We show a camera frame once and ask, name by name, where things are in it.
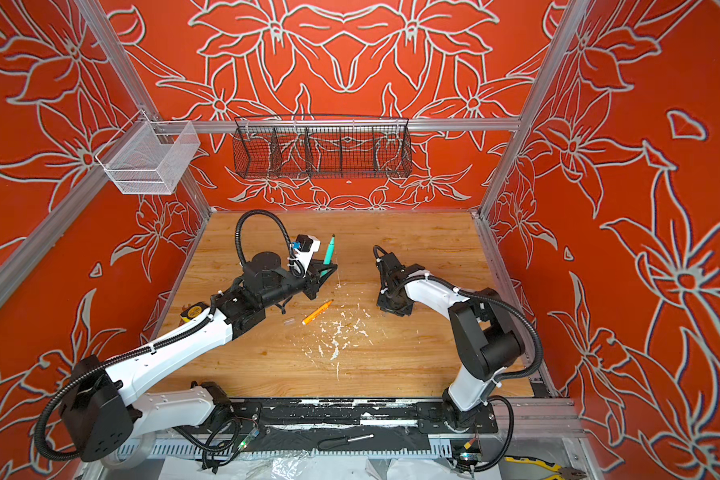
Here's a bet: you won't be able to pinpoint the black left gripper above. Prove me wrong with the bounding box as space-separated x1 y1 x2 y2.
262 258 336 310

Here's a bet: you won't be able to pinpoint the green marker pen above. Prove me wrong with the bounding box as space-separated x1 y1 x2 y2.
323 235 335 265

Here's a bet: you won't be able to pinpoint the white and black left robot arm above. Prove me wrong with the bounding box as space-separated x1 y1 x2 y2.
34 252 337 462

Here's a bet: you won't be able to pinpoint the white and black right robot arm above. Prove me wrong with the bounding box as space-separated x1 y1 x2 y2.
373 245 538 432

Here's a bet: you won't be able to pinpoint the orange highlighter pen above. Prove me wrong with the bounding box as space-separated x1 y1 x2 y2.
302 300 333 325

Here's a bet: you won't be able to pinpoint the yellow black tape measure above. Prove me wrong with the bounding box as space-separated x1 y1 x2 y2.
180 302 209 322

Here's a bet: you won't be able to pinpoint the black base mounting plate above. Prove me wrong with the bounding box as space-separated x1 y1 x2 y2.
232 397 499 458

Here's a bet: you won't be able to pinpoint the clear plastic bin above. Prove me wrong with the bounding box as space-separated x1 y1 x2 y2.
95 120 200 195

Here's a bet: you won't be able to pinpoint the roll of clear tape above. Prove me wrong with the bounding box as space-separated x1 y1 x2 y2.
101 432 157 470

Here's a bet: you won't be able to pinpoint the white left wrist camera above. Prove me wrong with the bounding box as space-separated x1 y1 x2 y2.
289 234 321 277

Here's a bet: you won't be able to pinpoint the black wire basket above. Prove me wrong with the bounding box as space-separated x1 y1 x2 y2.
232 115 413 179

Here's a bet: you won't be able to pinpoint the black corrugated cable conduit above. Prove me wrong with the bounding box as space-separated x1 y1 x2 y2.
371 244 544 472
34 209 295 462

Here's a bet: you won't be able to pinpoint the yellow handled pliers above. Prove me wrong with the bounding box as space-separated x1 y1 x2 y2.
503 455 588 480

